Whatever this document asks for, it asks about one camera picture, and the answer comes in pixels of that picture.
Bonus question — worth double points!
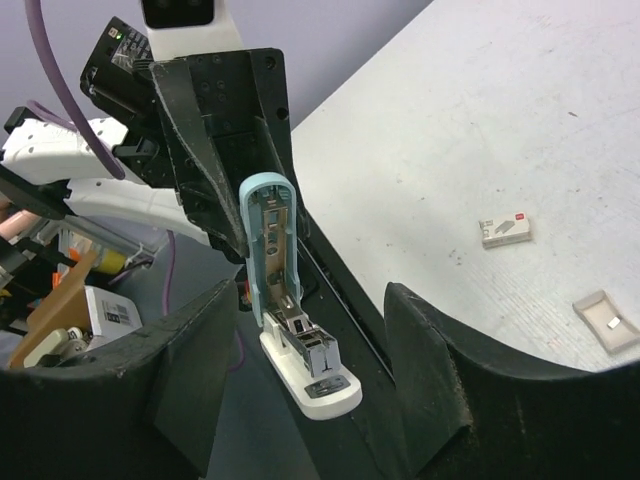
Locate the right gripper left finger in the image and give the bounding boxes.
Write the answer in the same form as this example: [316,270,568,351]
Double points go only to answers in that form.
[1,280,237,479]

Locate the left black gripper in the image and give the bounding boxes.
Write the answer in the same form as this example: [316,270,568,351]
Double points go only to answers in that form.
[150,48,308,300]

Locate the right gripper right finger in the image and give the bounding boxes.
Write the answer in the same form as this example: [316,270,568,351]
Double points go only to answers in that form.
[384,283,639,479]

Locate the light blue white stapler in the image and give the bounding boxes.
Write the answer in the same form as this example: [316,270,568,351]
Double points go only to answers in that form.
[239,172,363,421]

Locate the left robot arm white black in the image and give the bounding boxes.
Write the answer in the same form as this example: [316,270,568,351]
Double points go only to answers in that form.
[1,9,308,302]

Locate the cardboard box with items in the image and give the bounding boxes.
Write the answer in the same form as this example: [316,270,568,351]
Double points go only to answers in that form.
[8,251,142,370]

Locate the beige staple box tray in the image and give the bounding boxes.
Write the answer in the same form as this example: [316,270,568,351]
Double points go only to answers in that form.
[572,290,639,355]

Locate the staple box with red label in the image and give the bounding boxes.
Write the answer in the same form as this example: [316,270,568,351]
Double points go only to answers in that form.
[479,211,533,249]

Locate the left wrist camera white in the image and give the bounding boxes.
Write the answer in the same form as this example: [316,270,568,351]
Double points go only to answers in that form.
[141,0,244,61]

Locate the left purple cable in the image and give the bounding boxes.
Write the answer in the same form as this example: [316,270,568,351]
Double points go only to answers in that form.
[25,0,246,374]

